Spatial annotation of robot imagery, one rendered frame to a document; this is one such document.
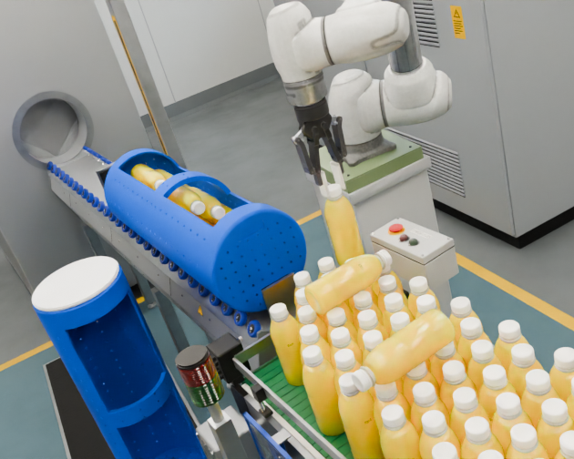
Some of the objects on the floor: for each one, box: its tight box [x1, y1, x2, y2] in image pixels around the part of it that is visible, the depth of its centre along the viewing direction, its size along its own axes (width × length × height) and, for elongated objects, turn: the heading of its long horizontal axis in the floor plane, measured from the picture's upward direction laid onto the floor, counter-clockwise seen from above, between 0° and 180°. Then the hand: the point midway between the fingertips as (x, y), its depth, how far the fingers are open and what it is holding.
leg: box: [81, 222, 108, 257], centre depth 374 cm, size 6×6×63 cm
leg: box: [128, 263, 158, 309], centre depth 379 cm, size 6×6×63 cm
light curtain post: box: [105, 0, 188, 170], centre depth 321 cm, size 6×6×170 cm
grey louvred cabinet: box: [273, 0, 574, 250], centre depth 407 cm, size 54×215×145 cm, turn 52°
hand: (330, 179), depth 164 cm, fingers closed on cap, 4 cm apart
